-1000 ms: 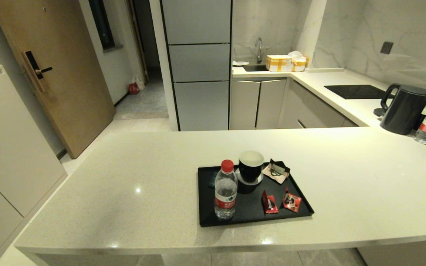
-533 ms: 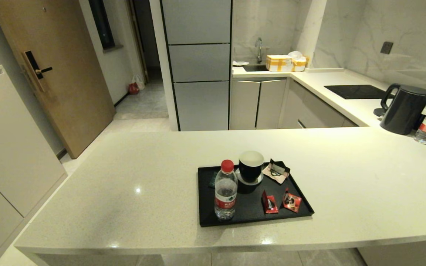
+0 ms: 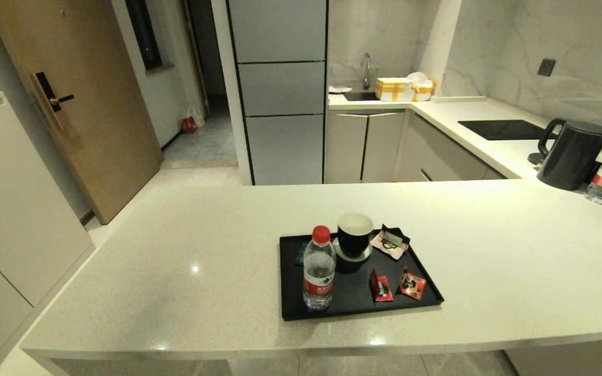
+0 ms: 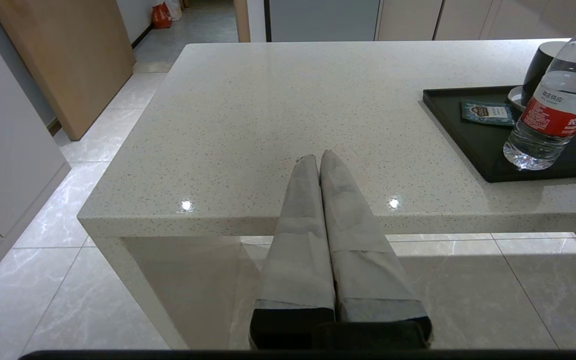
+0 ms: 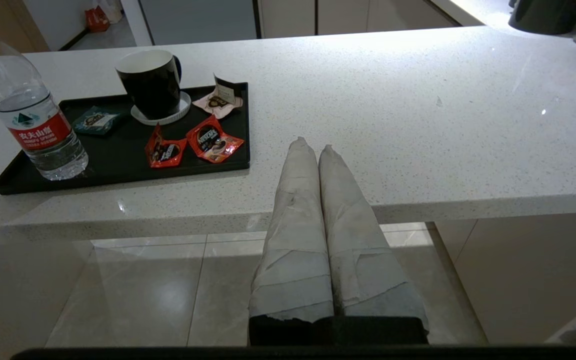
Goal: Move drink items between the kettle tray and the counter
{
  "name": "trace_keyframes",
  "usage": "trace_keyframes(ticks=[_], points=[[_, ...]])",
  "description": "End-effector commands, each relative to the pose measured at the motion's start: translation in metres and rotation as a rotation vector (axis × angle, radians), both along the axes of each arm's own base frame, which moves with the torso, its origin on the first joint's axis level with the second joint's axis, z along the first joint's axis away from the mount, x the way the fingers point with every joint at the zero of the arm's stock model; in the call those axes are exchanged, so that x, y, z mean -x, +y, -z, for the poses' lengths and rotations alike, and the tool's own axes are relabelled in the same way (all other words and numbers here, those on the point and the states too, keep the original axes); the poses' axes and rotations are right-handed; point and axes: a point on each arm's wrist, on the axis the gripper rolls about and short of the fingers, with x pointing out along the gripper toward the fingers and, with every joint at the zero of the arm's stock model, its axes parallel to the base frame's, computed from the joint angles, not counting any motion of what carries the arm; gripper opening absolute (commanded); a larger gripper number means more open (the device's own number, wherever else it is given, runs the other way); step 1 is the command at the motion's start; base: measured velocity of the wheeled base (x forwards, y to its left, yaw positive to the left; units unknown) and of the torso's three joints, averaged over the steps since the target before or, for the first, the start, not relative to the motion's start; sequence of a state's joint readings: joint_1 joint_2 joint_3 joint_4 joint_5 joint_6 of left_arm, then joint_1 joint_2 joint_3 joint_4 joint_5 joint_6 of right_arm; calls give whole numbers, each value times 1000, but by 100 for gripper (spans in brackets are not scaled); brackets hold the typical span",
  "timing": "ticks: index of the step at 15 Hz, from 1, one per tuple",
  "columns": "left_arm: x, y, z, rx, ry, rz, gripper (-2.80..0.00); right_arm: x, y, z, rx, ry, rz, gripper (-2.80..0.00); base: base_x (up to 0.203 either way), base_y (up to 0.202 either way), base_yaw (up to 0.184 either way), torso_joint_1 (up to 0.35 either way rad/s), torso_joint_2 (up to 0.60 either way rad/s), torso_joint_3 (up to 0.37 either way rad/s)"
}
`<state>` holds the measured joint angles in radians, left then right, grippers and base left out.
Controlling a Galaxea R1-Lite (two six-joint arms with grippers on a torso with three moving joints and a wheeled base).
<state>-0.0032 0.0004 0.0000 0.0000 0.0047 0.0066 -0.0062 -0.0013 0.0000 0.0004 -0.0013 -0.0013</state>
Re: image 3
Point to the small yellow taped box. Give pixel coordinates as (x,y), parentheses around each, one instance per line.
(425,92)

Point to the white box with yellow tape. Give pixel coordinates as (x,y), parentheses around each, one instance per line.
(395,89)

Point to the red bag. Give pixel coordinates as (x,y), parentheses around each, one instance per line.
(188,125)

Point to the black mug white inside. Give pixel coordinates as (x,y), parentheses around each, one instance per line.
(354,243)

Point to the black electric kettle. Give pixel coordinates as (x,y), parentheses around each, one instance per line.
(572,159)

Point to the black rectangular serving tray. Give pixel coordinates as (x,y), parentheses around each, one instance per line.
(353,305)

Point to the grey kitchen base cabinet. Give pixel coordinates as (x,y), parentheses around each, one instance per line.
(363,146)

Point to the dark wall socket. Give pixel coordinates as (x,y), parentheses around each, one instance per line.
(546,67)

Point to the tall grey refrigerator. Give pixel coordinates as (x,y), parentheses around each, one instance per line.
(282,89)

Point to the pink tea sachet black logo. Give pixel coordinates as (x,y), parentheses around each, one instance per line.
(391,246)

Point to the chrome sink faucet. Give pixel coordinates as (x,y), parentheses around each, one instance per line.
(367,68)

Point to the brown wooden door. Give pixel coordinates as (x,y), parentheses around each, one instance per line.
(87,104)

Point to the round white coaster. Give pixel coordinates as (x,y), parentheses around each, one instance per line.
(336,249)

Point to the red sachet dark end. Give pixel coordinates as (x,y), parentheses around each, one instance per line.
(412,285)

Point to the black induction cooktop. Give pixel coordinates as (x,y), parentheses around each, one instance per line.
(507,130)

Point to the red sachet with black circle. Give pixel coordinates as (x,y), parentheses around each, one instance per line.
(382,287)

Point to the white cloth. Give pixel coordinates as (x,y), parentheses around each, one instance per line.
(339,89)

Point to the white storage cabinet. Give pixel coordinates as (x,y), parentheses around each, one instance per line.
(13,209)

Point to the dark kitchen sink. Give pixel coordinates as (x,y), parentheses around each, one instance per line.
(361,96)

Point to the dark window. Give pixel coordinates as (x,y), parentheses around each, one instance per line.
(144,31)

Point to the crumpled white plastic bag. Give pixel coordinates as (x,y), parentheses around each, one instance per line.
(418,77)

